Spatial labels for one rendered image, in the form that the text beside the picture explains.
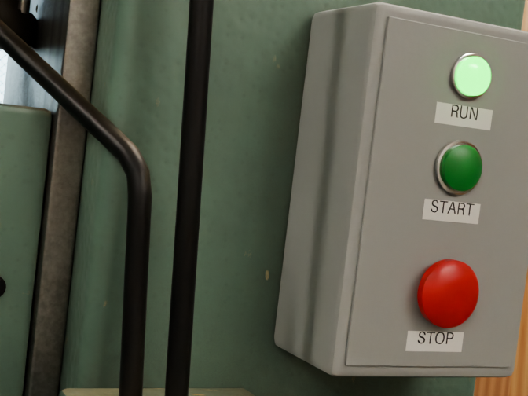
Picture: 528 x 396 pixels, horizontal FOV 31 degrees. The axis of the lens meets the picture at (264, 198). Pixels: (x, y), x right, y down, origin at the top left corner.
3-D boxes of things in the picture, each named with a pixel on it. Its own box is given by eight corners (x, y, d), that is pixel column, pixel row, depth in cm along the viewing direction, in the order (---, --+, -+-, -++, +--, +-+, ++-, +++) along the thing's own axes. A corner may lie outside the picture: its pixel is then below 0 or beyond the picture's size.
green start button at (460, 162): (431, 192, 41) (438, 137, 41) (475, 196, 42) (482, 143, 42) (439, 193, 41) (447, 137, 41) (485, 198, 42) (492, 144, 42)
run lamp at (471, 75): (447, 96, 41) (453, 49, 41) (484, 101, 42) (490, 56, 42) (456, 96, 41) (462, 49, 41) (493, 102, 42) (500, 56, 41)
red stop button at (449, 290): (408, 324, 42) (417, 255, 41) (464, 325, 43) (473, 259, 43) (422, 328, 41) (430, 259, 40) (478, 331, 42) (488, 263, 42)
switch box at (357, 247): (269, 345, 46) (309, 10, 45) (441, 348, 50) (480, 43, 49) (331, 379, 40) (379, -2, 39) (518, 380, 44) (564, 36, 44)
